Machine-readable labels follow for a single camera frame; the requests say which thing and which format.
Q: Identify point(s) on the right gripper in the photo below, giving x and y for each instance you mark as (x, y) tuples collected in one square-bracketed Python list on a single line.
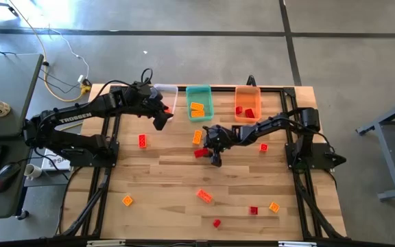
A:
[(218, 137)]

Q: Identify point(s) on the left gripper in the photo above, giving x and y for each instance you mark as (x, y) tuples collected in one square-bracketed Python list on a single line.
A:
[(142, 99)]

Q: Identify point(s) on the red-orange two-by-four block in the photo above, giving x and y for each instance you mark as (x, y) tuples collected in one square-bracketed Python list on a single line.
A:
[(167, 110), (142, 141)]

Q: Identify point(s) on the red two-by-four block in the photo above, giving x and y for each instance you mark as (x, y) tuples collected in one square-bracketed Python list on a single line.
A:
[(200, 153), (250, 113)]

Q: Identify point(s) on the orange tall two-by-four brick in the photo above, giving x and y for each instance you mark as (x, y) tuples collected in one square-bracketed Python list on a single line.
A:
[(204, 196)]

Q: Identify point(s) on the small red block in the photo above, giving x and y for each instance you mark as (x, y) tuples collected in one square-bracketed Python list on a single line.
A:
[(239, 110), (216, 223), (253, 210)]

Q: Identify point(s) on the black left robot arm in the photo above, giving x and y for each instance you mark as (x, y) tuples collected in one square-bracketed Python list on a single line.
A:
[(77, 116)]

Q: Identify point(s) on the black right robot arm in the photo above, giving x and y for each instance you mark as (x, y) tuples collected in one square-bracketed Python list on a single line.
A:
[(269, 125)]

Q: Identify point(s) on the white translucent plastic bin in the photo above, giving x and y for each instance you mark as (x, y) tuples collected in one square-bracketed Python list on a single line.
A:
[(171, 92)]

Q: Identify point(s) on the teal plastic bin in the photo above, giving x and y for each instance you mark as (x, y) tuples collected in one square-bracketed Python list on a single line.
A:
[(201, 94)]

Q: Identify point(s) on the small red-orange block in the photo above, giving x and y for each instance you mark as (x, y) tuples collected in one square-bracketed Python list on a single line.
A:
[(263, 147)]

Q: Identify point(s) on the orange plastic bin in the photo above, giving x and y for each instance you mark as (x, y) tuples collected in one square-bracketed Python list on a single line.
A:
[(249, 97)]

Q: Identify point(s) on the small yellow block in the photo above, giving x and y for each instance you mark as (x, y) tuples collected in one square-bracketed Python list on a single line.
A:
[(127, 200), (274, 207)]

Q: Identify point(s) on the white printed sign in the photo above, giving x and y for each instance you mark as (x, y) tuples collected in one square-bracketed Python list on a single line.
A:
[(51, 161)]

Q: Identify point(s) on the small white cup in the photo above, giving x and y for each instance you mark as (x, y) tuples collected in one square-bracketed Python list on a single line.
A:
[(33, 171)]

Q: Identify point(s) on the dark grey side desk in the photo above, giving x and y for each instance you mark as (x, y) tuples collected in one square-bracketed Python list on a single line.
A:
[(9, 85)]

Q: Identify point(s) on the black computer mouse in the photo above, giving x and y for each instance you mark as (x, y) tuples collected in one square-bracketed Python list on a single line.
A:
[(7, 176)]

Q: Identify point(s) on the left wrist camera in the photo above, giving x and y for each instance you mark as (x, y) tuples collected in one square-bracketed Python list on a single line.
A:
[(156, 93)]

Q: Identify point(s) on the black aluminium rig frame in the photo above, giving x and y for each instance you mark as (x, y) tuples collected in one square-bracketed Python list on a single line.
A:
[(225, 89)]

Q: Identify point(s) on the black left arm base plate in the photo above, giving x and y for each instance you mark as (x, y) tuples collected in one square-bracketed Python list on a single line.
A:
[(81, 159)]

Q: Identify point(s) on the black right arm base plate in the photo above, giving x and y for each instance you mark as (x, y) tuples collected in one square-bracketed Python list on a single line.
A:
[(324, 158)]

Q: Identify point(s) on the silver metal bracket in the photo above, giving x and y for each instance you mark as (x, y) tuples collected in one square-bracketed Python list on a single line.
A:
[(297, 244), (106, 243)]

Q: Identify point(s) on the grey metal table frame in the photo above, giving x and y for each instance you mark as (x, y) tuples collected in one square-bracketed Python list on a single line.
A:
[(389, 159)]

